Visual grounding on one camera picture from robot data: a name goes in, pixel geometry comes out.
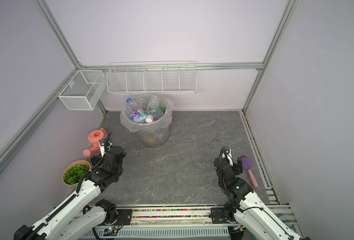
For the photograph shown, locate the white mesh wall basket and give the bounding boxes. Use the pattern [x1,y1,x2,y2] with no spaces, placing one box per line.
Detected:
[59,70,107,111]

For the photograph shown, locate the white red label bottle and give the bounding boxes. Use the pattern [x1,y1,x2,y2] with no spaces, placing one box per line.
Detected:
[151,108,164,121]

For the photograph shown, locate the green soda bottle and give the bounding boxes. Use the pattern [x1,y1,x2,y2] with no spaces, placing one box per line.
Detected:
[158,106,166,114]

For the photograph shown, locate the white wire wall shelf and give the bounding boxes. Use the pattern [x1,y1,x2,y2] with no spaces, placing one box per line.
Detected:
[106,61,198,94]

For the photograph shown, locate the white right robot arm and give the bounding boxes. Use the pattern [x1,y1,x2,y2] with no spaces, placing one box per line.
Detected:
[214,147,309,240]

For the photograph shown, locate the light blue label bottle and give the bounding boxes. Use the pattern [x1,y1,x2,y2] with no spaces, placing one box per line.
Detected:
[126,98,147,124]

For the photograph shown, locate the purple pink toy spade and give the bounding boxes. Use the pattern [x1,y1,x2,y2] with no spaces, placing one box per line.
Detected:
[240,155,259,188]

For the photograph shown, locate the pink plastic watering can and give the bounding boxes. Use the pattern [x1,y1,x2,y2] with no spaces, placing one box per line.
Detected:
[83,128,108,157]

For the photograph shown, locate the clear plastic bin liner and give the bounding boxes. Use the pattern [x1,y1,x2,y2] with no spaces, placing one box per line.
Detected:
[120,94,174,133]

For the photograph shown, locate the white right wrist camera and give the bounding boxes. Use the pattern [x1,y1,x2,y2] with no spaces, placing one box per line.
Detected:
[220,146,234,166]

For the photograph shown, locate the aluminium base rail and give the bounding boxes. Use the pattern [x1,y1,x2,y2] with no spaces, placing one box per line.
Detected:
[71,204,298,240]

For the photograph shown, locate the grey mesh waste bin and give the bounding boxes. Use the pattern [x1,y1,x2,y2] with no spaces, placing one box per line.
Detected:
[121,93,173,149]

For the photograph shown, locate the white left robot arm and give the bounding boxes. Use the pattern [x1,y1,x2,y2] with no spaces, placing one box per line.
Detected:
[13,146,126,240]

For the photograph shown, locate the potted green plant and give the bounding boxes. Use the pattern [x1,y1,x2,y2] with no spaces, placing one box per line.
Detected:
[62,160,91,186]

